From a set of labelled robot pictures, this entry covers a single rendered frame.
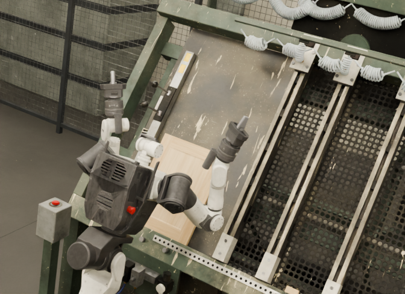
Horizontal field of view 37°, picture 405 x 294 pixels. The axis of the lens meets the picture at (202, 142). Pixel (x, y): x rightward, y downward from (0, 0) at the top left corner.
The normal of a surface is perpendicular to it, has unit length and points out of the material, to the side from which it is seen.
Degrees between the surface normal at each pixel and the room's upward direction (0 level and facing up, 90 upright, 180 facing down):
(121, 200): 81
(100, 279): 1
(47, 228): 90
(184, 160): 58
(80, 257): 67
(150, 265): 90
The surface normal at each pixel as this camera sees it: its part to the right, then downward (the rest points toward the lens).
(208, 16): -0.33, -0.30
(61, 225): 0.85, 0.32
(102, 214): -0.47, 0.09
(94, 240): -0.03, -0.77
